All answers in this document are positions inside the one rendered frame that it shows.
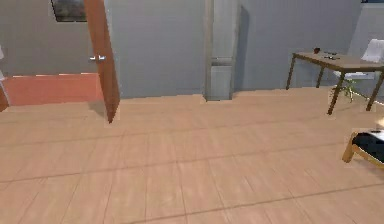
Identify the green house plant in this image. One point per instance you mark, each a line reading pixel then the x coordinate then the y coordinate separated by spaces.
pixel 347 88

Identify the brown wooden room door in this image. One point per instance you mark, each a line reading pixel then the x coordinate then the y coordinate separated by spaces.
pixel 104 60

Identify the white chair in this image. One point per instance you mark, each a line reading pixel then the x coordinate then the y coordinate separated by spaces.
pixel 370 58

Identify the dark framed wall picture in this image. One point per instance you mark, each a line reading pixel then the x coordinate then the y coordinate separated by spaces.
pixel 68 9

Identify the dark flat object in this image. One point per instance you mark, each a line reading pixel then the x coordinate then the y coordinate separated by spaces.
pixel 330 53

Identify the brown wooden table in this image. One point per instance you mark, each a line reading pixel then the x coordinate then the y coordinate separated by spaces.
pixel 346 63

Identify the dark red mug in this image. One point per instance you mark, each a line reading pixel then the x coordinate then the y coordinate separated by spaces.
pixel 316 50

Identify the wooden chair with black cushion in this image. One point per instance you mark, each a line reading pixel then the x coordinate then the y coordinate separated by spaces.
pixel 368 145

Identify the tall grey cabinet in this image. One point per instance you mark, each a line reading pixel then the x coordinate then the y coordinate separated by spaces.
pixel 220 50

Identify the black remote control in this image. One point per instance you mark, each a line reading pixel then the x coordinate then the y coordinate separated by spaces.
pixel 331 57

